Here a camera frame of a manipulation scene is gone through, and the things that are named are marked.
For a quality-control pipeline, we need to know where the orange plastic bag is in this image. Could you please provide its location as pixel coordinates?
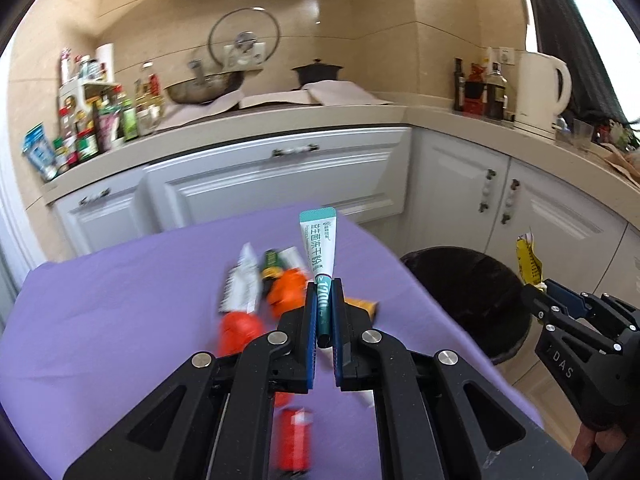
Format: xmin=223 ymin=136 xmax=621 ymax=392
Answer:
xmin=267 ymin=268 xmax=308 ymax=320

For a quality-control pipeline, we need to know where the green yellow small bottle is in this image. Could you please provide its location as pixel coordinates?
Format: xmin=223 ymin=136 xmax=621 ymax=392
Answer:
xmin=260 ymin=249 xmax=284 ymax=298

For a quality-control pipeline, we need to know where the yellow snack packet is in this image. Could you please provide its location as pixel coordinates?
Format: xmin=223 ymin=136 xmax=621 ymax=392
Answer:
xmin=515 ymin=231 xmax=547 ymax=292

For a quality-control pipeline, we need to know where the white barcode wrapper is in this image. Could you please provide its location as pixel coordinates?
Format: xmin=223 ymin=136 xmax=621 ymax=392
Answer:
xmin=218 ymin=243 xmax=262 ymax=314

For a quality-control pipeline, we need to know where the red plastic bag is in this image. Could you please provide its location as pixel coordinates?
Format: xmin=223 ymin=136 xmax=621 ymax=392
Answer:
xmin=217 ymin=312 xmax=265 ymax=356

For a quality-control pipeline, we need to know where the teal white tube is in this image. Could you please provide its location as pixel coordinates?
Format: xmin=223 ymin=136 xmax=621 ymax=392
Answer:
xmin=299 ymin=207 xmax=337 ymax=348

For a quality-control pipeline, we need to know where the gold bottle black cap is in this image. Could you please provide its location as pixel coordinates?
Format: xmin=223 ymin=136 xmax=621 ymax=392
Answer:
xmin=345 ymin=298 xmax=378 ymax=321

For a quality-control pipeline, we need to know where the black lined trash bin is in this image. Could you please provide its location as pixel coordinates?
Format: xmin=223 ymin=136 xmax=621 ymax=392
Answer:
xmin=400 ymin=246 xmax=532 ymax=365

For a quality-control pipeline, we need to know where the person's right hand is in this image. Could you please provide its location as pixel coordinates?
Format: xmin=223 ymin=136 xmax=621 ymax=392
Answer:
xmin=570 ymin=424 xmax=626 ymax=466

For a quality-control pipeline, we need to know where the clear drinking glass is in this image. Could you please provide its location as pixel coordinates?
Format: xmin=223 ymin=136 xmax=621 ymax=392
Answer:
xmin=572 ymin=118 xmax=594 ymax=152

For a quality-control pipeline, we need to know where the white electric kettle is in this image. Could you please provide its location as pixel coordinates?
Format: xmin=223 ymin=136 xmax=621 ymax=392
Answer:
xmin=515 ymin=52 xmax=572 ymax=138

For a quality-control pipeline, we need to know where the dark window curtain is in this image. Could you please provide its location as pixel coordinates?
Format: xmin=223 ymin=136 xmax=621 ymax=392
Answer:
xmin=530 ymin=0 xmax=628 ymax=125

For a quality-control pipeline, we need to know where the white stove cover cloth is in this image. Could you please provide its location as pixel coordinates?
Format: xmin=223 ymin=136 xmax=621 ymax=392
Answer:
xmin=157 ymin=80 xmax=390 ymax=131

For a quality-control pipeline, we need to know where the dark soy sauce bottle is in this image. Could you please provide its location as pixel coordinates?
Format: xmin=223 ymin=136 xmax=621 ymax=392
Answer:
xmin=485 ymin=62 xmax=508 ymax=120

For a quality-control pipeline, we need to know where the red sauce jar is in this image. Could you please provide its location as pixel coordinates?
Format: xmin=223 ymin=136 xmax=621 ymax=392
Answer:
xmin=463 ymin=63 xmax=486 ymax=116

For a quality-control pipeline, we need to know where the black casserole pot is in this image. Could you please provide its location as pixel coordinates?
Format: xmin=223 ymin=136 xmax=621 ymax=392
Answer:
xmin=293 ymin=58 xmax=343 ymax=87

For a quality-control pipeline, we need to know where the purple tablecloth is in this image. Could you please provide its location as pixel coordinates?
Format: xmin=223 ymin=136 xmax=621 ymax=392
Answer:
xmin=1 ymin=203 xmax=542 ymax=479

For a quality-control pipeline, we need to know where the metal wok pan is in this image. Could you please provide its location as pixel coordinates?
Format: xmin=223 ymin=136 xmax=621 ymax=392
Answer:
xmin=165 ymin=60 xmax=244 ymax=105

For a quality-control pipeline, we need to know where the dark oil bottle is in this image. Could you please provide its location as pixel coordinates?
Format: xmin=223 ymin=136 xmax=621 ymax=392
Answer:
xmin=454 ymin=58 xmax=465 ymax=112

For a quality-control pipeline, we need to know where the cooking oil bottle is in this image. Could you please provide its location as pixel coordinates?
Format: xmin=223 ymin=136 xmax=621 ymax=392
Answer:
xmin=134 ymin=61 xmax=165 ymax=136

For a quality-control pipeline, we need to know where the glass pot lid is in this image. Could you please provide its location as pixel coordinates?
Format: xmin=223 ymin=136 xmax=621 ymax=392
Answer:
xmin=206 ymin=6 xmax=282 ymax=73

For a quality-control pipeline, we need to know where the white spice rack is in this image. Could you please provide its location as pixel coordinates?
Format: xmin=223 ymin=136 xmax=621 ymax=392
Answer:
xmin=58 ymin=78 xmax=117 ymax=122

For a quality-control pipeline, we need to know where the blue white salt bag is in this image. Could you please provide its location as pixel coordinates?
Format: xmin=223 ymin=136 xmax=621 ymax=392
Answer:
xmin=23 ymin=124 xmax=58 ymax=182

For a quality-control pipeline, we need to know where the paper towel roll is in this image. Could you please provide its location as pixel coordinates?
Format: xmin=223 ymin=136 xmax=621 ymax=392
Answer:
xmin=96 ymin=44 xmax=115 ymax=82

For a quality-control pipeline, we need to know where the left cabinet door handle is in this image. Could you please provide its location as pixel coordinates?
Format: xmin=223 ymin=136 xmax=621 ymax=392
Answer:
xmin=478 ymin=168 xmax=497 ymax=214

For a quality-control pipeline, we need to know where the cabinet door handle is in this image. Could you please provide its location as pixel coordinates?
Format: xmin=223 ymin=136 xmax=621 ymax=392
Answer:
xmin=478 ymin=168 xmax=497 ymax=214
xmin=500 ymin=179 xmax=521 ymax=224

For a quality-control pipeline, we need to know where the right cabinet door handle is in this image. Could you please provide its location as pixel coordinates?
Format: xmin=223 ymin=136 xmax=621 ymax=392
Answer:
xmin=500 ymin=179 xmax=521 ymax=224

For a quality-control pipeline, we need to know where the wide drawer handle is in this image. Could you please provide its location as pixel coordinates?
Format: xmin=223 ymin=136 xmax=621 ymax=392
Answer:
xmin=271 ymin=143 xmax=320 ymax=158

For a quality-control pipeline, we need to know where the left drawer handle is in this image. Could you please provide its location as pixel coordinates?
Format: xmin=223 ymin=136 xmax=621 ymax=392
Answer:
xmin=78 ymin=188 xmax=111 ymax=207

